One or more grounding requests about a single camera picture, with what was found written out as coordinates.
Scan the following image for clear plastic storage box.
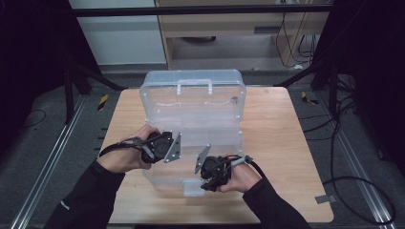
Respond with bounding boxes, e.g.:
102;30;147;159
139;69;247;198

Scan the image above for black floor cable bundle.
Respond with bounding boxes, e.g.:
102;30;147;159
299;94;357;142

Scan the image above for black hanging desk cables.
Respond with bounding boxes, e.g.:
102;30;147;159
275;12;319;70

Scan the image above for black metal stand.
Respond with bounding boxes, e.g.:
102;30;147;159
273;60;339;117
63;60;128;125

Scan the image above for light wooden desk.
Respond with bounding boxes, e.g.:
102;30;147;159
155;0;332;70

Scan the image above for black horizontal frame bar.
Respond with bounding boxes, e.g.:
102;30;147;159
71;4;333;17

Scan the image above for person's left hand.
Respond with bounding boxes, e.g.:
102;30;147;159
96;123;160;175

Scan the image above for grey table bracket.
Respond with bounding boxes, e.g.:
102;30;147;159
314;194;337;204

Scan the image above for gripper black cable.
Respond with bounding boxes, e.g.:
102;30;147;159
223;155;269;180
98;135;151;158

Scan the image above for person's right hand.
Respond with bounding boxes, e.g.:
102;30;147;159
220;156;262;194

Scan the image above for thin black floor cable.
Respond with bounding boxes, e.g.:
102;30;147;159
18;109;48;130

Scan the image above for aluminium floor rail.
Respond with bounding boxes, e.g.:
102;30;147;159
318;92;397;229
9;94;87;229

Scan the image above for black looped floor cable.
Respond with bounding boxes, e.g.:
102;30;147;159
322;176;397;225

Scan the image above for yellow black striped tape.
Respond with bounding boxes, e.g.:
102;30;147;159
301;91;319;105
96;94;110;112

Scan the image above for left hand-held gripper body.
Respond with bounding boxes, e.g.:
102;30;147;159
141;132;182;165

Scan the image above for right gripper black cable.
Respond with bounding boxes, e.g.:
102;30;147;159
223;155;269;180

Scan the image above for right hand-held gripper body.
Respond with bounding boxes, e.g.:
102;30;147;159
194;144;233;185

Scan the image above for white cabinet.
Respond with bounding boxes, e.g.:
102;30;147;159
67;0;168;66

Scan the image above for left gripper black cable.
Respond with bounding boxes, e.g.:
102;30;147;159
98;135;151;158

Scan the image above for black curtain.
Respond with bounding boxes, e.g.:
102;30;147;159
0;0;99;154
313;0;405;176

